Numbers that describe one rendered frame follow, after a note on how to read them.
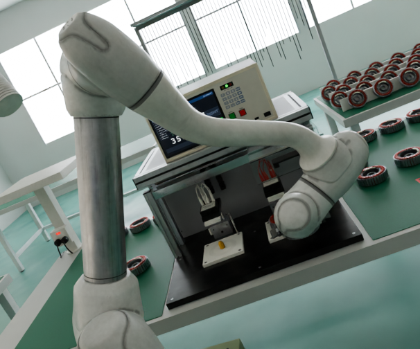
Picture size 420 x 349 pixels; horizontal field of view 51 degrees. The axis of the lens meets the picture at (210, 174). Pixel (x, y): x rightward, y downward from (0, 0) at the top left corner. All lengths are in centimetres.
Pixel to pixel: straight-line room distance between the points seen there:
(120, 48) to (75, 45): 8
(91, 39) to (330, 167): 57
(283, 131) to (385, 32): 732
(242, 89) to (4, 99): 131
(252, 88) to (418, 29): 700
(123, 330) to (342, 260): 70
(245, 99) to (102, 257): 79
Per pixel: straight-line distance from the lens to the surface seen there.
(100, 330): 93
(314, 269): 136
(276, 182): 156
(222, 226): 169
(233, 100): 157
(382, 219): 147
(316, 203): 104
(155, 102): 85
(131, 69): 83
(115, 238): 104
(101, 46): 83
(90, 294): 106
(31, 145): 881
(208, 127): 90
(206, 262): 155
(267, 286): 137
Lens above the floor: 144
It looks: 15 degrees down
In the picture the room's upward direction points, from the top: 24 degrees counter-clockwise
